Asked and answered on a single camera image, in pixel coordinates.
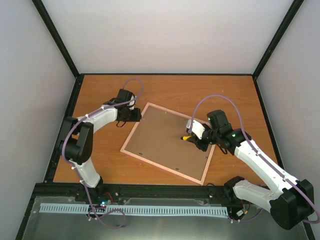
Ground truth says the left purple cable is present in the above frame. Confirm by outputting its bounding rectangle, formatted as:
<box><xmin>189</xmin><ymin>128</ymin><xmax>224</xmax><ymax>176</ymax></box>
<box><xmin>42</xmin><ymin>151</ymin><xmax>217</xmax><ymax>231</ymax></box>
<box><xmin>61</xmin><ymin>78</ymin><xmax>145</xmax><ymax>229</ymax></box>

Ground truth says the pink wooden picture frame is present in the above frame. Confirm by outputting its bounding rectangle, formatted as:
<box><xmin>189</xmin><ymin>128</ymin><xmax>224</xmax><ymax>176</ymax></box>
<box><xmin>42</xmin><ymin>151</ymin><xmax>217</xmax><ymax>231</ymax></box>
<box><xmin>119</xmin><ymin>101</ymin><xmax>217</xmax><ymax>186</ymax></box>

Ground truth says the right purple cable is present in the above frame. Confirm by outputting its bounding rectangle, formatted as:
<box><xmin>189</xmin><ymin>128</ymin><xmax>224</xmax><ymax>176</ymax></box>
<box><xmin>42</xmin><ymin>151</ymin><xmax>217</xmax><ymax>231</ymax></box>
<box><xmin>189</xmin><ymin>94</ymin><xmax>320</xmax><ymax>225</ymax></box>

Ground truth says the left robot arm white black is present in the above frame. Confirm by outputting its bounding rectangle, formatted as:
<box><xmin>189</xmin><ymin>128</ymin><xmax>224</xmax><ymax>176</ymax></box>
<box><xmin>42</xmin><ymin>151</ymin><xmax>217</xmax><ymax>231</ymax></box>
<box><xmin>55</xmin><ymin>88</ymin><xmax>142</xmax><ymax>202</ymax></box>

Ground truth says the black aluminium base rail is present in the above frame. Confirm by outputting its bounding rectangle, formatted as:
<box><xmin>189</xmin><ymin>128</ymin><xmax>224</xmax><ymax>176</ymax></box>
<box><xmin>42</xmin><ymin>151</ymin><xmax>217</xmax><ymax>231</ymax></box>
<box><xmin>31</xmin><ymin>182</ymin><xmax>247</xmax><ymax>205</ymax></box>

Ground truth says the right black corner post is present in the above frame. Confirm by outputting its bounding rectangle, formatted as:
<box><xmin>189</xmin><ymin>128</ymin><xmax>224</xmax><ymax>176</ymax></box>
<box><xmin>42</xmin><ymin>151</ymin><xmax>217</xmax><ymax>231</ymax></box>
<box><xmin>252</xmin><ymin>0</ymin><xmax>304</xmax><ymax>81</ymax></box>

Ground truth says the light blue slotted cable duct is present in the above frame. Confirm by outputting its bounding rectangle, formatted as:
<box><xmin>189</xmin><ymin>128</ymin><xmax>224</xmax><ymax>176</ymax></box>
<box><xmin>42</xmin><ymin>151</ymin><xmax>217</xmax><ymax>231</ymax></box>
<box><xmin>38</xmin><ymin>203</ymin><xmax>228</xmax><ymax>218</ymax></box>

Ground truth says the left black corner post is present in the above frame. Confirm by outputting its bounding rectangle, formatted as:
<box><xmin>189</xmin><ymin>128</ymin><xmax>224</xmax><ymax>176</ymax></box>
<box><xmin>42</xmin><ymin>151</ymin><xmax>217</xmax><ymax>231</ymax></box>
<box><xmin>32</xmin><ymin>0</ymin><xmax>80</xmax><ymax>79</ymax></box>

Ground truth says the yellow handled screwdriver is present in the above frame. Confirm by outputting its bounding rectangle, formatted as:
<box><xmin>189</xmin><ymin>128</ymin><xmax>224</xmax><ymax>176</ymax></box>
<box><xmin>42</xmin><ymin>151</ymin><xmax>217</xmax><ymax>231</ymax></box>
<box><xmin>180</xmin><ymin>135</ymin><xmax>192</xmax><ymax>141</ymax></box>

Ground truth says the black corner post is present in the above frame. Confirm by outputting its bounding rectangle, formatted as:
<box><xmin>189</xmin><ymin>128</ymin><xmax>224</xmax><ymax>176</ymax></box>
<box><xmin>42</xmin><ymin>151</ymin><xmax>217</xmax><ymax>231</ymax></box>
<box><xmin>32</xmin><ymin>0</ymin><xmax>80</xmax><ymax>79</ymax></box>
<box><xmin>252</xmin><ymin>0</ymin><xmax>304</xmax><ymax>81</ymax></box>

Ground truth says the purple cable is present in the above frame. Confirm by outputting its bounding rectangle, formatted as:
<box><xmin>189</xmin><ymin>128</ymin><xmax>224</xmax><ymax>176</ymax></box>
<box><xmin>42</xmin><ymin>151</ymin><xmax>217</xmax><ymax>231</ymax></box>
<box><xmin>189</xmin><ymin>94</ymin><xmax>320</xmax><ymax>225</ymax></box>
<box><xmin>61</xmin><ymin>78</ymin><xmax>145</xmax><ymax>229</ymax></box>

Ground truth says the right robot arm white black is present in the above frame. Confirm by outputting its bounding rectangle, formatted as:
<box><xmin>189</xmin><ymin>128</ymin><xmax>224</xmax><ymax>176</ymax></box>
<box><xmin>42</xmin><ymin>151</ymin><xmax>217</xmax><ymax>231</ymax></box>
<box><xmin>182</xmin><ymin>110</ymin><xmax>315</xmax><ymax>230</ymax></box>

